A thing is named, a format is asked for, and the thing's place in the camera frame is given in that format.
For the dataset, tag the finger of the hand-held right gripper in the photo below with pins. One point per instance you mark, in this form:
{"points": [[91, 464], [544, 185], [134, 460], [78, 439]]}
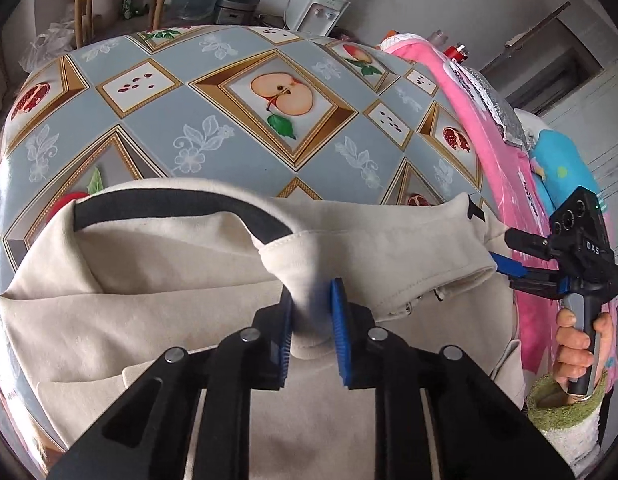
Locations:
{"points": [[509, 264], [529, 244]]}

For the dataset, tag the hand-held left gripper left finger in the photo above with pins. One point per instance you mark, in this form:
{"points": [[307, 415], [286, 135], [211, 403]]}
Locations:
{"points": [[286, 330]]}

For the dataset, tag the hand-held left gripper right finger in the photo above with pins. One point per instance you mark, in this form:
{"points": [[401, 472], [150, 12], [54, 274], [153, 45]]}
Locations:
{"points": [[339, 330]]}

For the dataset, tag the beige jacket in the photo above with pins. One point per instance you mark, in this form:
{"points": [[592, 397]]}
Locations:
{"points": [[164, 285]]}

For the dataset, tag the person's right hand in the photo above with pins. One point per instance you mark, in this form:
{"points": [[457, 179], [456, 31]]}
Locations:
{"points": [[571, 355]]}

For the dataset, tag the blue plush pillow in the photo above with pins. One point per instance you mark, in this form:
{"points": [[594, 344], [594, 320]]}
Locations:
{"points": [[564, 160]]}

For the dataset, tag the pink floral blanket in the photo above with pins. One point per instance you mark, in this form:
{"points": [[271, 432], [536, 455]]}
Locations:
{"points": [[489, 125]]}

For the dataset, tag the grey pillow with white trim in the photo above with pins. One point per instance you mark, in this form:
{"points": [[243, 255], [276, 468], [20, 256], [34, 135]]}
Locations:
{"points": [[489, 100]]}

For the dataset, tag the grey panelled door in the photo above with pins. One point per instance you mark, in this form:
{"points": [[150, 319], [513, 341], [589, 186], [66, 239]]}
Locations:
{"points": [[564, 70]]}

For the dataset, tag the red bottle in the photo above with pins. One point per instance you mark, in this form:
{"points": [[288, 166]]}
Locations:
{"points": [[456, 54]]}

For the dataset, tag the fruit print tablecloth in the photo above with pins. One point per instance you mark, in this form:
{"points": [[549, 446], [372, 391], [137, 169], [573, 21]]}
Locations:
{"points": [[214, 125]]}

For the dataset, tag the white water dispenser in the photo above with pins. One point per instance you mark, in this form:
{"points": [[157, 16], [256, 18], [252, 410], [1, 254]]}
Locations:
{"points": [[321, 15]]}

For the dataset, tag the dark rice cooker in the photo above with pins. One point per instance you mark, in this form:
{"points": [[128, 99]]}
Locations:
{"points": [[236, 7]]}

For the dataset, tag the white plastic bag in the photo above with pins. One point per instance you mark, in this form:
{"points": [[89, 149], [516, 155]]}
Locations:
{"points": [[49, 45]]}

